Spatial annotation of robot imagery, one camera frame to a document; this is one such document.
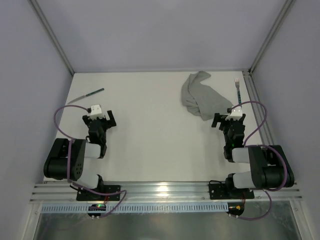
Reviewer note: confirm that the aluminium rail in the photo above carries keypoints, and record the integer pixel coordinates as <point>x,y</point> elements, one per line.
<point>161,192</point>
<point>265,131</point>

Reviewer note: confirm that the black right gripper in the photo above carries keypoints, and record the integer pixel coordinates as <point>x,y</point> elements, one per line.
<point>229,122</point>

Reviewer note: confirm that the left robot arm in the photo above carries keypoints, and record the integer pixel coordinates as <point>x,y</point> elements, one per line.
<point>66,159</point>

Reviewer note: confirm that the left corner frame post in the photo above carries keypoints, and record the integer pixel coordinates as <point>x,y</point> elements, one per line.
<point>51,34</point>

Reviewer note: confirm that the aluminium front rail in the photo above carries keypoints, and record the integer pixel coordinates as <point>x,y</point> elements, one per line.
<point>161,192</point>

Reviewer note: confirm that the controller board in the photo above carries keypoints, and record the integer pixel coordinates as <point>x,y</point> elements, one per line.
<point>235,209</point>
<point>97,210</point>

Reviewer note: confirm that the right controller board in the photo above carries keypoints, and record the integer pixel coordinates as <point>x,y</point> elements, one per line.
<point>235,209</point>

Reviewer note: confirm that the corner frame post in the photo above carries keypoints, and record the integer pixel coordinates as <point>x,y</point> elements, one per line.
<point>278,22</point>
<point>51,34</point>

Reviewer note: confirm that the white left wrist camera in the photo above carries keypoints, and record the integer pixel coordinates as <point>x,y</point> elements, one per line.
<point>95,112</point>

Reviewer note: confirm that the right corner frame post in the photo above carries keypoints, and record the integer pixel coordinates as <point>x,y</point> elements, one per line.
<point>278,22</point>

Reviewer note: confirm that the left controller board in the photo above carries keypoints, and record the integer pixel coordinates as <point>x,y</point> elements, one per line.
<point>97,210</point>

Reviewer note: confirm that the grey cloth napkin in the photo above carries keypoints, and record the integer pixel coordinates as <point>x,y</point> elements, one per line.
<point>202,100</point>

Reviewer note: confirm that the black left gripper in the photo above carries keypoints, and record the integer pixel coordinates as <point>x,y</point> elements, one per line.
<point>99,120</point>

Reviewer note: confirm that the fork with green handle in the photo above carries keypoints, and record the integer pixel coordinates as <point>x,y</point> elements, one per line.
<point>237,85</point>

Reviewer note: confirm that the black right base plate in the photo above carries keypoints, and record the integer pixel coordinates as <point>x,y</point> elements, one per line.
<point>219,190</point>

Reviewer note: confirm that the knife with green handle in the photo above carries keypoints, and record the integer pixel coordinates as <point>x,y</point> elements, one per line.
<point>85,96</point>

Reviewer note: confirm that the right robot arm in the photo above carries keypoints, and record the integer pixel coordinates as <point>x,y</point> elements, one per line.
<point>269,167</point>

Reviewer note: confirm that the slotted grey cable duct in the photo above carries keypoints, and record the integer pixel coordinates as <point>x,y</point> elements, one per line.
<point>123,208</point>

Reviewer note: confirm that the aluminium right side rail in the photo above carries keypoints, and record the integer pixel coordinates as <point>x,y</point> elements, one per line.
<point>265,131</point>

